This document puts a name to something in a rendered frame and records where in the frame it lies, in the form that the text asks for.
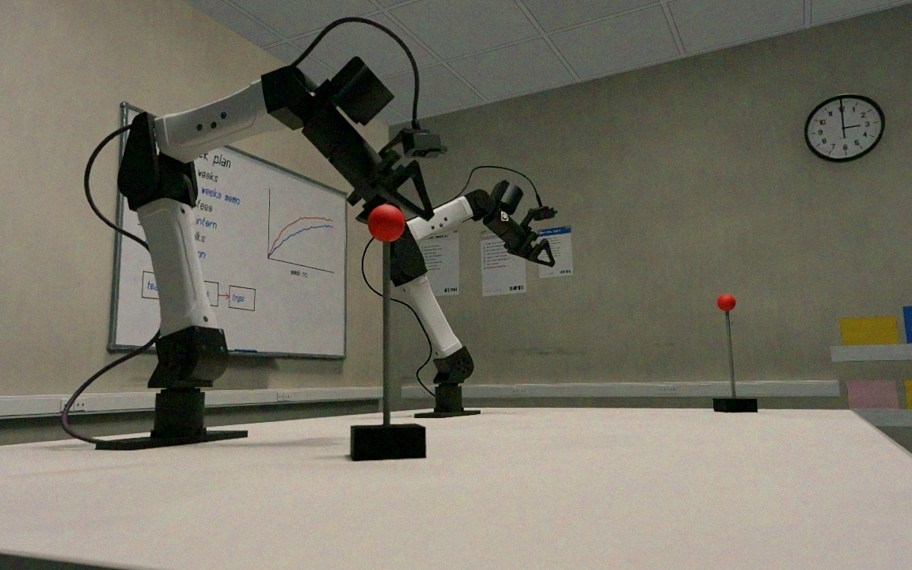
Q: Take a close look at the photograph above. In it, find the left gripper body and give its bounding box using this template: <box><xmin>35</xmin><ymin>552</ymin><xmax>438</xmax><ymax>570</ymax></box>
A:
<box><xmin>498</xmin><ymin>206</ymin><xmax>549</xmax><ymax>260</ymax></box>

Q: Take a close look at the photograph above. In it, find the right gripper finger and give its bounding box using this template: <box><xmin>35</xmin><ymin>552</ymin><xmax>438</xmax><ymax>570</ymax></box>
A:
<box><xmin>355</xmin><ymin>196</ymin><xmax>412</xmax><ymax>240</ymax></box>
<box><xmin>378</xmin><ymin>158</ymin><xmax>435</xmax><ymax>222</ymax></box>

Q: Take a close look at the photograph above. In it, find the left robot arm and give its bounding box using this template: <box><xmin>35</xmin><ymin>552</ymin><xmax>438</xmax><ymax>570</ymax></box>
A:
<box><xmin>390</xmin><ymin>180</ymin><xmax>523</xmax><ymax>418</ymax></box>

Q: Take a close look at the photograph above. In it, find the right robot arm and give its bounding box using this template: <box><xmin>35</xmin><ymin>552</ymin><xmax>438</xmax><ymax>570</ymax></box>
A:
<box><xmin>95</xmin><ymin>56</ymin><xmax>395</xmax><ymax>450</ymax></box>

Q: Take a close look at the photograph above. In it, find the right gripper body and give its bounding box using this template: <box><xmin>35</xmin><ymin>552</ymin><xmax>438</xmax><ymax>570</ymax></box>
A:
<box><xmin>328</xmin><ymin>127</ymin><xmax>431</xmax><ymax>209</ymax></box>

